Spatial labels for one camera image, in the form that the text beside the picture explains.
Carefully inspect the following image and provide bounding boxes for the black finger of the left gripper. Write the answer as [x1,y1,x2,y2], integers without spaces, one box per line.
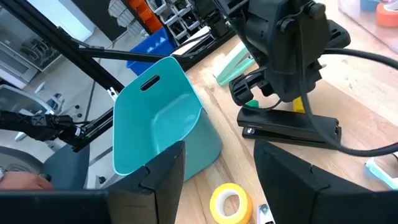
[266,67,323,103]

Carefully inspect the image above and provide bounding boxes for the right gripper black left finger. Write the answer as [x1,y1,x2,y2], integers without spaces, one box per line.
[107,140,187,224]

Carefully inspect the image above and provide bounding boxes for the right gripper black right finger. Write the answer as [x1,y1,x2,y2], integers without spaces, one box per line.
[253,139,398,224]

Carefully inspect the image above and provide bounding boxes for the small yellow staple box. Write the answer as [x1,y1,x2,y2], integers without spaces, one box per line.
[292,96,306,113]

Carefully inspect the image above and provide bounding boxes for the black stapler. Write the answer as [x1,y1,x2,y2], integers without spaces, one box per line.
[236,106,342,151]

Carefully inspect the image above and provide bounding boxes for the mint green stapler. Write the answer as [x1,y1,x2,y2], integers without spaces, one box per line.
[213,41,256,87]

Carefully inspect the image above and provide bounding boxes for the yellow tape roll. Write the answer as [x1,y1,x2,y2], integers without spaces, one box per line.
[210,182,253,224]

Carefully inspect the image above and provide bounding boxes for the blue tape roll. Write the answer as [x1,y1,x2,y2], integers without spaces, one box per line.
[359,0,381,12]

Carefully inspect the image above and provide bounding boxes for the orange tape roll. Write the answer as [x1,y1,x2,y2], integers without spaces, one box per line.
[375,2,398,28]

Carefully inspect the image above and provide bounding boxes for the clear plastic container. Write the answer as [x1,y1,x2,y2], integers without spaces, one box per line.
[338,0,398,54]

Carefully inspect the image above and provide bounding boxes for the teal plastic bin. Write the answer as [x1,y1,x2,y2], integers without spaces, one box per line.
[112,55,223,183]

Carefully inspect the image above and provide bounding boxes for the dark grey chair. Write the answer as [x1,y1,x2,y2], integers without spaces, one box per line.
[42,144,91,190]

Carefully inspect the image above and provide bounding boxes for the grey parts bin rack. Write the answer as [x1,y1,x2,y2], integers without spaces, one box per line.
[146,0,224,44]

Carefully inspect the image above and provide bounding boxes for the person's hand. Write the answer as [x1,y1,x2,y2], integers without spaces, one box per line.
[0,170,53,191]

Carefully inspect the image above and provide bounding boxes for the blue storage bin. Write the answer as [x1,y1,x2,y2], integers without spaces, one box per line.
[126,27,177,77]

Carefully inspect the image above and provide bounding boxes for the orange storage bins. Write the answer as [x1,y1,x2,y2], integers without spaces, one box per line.
[127,0,163,33]

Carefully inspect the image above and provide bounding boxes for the black jointed device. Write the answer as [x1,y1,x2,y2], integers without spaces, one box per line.
[0,110,86,150]

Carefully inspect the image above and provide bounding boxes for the grey cabinet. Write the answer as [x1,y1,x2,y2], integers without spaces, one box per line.
[0,6,41,90]

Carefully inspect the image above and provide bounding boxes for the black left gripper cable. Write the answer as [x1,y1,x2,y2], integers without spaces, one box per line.
[297,18,398,158]

